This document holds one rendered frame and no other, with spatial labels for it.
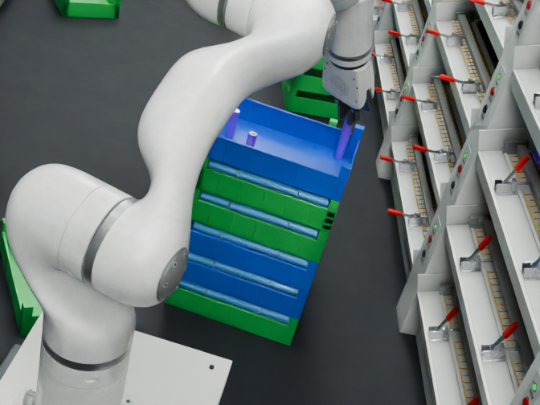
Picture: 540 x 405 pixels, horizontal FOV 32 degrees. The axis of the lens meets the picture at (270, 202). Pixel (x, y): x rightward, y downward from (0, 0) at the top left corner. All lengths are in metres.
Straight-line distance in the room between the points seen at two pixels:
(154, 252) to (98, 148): 1.56
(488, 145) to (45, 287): 1.10
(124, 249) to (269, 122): 1.02
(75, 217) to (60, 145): 1.51
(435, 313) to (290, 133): 0.52
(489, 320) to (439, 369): 0.21
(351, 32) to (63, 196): 0.75
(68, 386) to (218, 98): 0.42
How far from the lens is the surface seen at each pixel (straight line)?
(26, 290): 2.12
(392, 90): 3.02
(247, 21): 1.27
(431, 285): 2.21
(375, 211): 2.69
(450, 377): 2.01
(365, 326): 2.27
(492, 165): 1.97
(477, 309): 1.89
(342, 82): 1.81
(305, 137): 2.07
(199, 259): 2.06
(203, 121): 1.18
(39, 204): 1.14
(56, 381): 1.29
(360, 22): 1.70
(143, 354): 1.53
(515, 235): 1.77
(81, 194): 1.13
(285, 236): 1.97
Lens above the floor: 1.39
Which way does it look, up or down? 33 degrees down
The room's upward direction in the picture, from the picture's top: 17 degrees clockwise
